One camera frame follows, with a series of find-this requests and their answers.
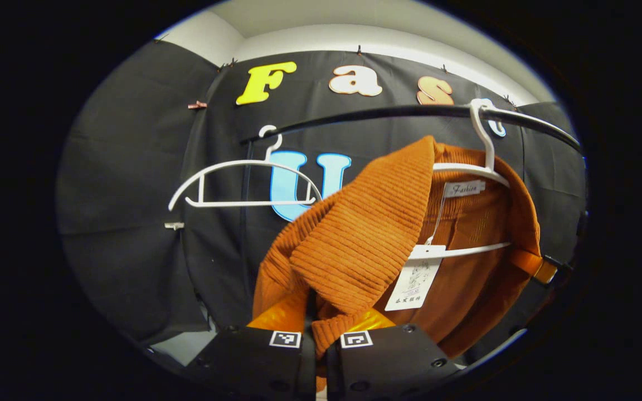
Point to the white plastic clothes hanger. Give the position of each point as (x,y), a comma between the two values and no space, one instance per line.
(460,167)
(243,204)

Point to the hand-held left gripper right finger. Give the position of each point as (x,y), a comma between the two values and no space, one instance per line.
(382,362)

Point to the black backdrop cloth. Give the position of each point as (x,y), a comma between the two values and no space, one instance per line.
(131,167)

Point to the white cloth clip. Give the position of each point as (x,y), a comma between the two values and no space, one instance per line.
(174,225)

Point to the black clothes rack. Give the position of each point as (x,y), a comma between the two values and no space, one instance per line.
(410,109)

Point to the orange knit cardigan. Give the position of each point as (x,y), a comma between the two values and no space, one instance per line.
(365,239)

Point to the copper cloth clip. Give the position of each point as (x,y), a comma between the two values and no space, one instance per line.
(197,104)

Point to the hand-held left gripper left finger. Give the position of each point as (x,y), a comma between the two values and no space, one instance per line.
(259,362)

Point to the white paper garment tag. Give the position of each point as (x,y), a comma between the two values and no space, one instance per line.
(416,278)

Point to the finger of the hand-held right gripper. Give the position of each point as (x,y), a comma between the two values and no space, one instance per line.
(535,267)

